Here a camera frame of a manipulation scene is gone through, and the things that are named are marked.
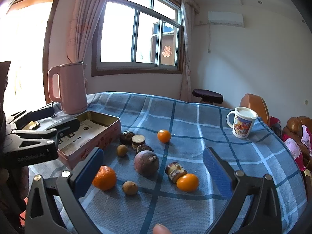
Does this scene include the window with brown frame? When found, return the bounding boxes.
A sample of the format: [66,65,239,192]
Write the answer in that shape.
[91,0,183,77]

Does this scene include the pink metal tin box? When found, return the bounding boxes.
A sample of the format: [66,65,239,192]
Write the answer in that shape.
[58,110,121,170]

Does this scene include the pink left curtain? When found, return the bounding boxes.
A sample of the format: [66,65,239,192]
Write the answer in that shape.
[67,0,107,62]

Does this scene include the pink electric kettle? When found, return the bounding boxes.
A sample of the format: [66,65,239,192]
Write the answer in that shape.
[48,62,87,115]

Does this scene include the brown leather sofa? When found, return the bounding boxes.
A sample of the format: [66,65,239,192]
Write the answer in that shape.
[282,116,312,171]

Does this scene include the white air conditioner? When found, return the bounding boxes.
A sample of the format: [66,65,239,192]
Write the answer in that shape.
[208,11,244,27]

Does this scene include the dark round stool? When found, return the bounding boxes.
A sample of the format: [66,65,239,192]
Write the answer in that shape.
[192,89,223,104]

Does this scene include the white cartoon mug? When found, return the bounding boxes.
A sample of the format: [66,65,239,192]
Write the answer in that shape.
[226,106,258,139]

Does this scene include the large orange tangerine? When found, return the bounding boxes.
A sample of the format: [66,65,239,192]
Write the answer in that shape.
[92,165,117,191]

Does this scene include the dark water chestnut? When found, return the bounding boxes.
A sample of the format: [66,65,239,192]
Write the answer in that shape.
[136,144,154,154]
[120,130,135,145]

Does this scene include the person's fingertip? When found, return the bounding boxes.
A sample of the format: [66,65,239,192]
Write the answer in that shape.
[153,223,171,234]

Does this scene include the pink curtain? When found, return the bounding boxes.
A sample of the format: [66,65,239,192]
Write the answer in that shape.
[67,0,107,62]
[180,0,200,102]

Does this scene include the pink right curtain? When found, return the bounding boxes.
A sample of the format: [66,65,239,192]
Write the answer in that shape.
[180,0,200,102]

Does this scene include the small round orange kumquat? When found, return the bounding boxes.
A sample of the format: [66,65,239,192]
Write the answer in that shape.
[157,129,171,144]

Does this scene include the pink floral cushion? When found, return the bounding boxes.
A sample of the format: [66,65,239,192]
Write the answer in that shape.
[269,116,312,172]

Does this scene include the cut water chestnut piece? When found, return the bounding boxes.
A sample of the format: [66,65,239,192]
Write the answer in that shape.
[131,134,145,150]

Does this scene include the purple passion fruit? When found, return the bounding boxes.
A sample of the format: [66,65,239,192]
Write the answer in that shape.
[134,150,160,177]

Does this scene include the brown leather chair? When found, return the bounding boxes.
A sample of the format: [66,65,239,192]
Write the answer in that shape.
[240,94,270,126]

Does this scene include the blue plaid tablecloth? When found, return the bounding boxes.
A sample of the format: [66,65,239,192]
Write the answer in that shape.
[80,92,308,233]

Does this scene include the oval orange kumquat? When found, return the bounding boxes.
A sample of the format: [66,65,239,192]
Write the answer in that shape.
[176,173,199,192]

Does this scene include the brown longan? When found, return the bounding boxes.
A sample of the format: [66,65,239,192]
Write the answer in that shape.
[116,144,128,157]
[122,181,139,195]

